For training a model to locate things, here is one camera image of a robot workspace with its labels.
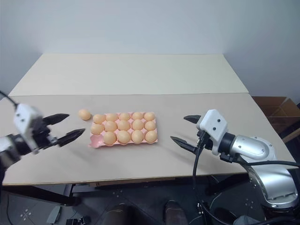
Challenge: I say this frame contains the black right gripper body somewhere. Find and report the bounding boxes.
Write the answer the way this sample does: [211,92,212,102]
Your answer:
[193,130,213,153]

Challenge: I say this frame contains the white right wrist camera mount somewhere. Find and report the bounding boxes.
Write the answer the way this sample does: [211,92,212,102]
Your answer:
[195,108,229,156]

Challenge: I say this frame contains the black floor bracket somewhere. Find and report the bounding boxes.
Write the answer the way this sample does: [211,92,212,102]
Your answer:
[65,217,92,225]

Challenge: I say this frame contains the brown cardboard box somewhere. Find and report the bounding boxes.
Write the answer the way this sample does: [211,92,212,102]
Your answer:
[251,96,300,144]

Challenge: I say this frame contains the grey plastic part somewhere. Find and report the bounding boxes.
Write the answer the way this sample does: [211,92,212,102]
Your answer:
[46,206,62,224]

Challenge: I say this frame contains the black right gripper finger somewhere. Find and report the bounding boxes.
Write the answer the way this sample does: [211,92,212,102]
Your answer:
[183,114,203,125]
[170,135,198,153]

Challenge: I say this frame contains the pink egg tray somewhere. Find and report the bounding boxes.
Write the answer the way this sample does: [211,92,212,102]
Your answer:
[87,112,158,149]

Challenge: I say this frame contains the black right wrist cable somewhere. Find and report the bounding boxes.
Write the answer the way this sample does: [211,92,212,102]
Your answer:
[192,131,225,225]

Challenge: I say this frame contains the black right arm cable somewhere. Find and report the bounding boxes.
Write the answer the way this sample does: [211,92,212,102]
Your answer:
[219,152,300,169]

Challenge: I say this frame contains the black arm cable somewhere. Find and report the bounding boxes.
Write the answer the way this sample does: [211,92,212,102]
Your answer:
[0,90,19,111]
[219,152,300,169]

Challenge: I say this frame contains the dark rounded shape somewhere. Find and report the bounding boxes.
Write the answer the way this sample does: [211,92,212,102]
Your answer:
[107,203,143,225]
[163,200,188,225]

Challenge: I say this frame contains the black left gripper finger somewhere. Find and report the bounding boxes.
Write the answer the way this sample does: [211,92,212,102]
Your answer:
[55,127,86,148]
[43,113,70,127]

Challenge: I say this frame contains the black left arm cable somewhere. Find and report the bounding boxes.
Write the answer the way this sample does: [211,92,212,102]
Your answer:
[0,90,19,111]

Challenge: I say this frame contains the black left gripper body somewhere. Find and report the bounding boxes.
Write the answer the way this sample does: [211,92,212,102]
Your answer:
[30,116,59,151]

